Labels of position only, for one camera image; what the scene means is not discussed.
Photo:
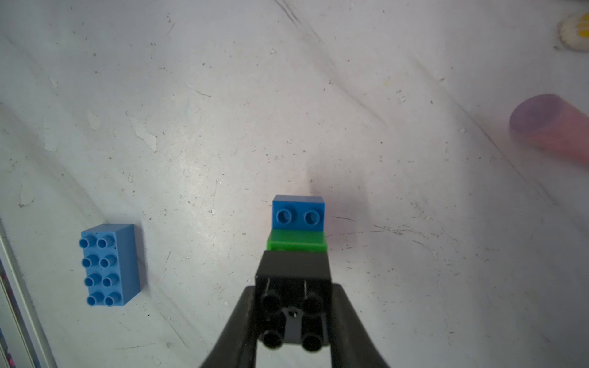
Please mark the green lego brick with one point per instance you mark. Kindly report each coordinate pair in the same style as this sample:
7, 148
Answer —
297, 240

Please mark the dark blue lego brick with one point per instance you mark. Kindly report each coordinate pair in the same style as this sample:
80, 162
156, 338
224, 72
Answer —
299, 213

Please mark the yellow work glove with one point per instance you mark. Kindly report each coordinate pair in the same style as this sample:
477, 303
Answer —
573, 32

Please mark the black lego brick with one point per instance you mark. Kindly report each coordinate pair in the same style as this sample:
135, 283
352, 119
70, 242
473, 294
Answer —
293, 299

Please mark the light blue lego brick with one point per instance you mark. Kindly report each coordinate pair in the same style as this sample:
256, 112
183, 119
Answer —
111, 265

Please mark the aluminium front rail frame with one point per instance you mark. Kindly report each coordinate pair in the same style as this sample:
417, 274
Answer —
23, 341

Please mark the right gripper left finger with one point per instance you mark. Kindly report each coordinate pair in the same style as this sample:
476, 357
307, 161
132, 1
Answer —
237, 344

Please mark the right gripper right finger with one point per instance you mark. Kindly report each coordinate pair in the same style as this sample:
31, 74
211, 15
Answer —
350, 343

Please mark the purple pink trowel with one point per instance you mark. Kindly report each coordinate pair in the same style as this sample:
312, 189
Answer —
549, 122

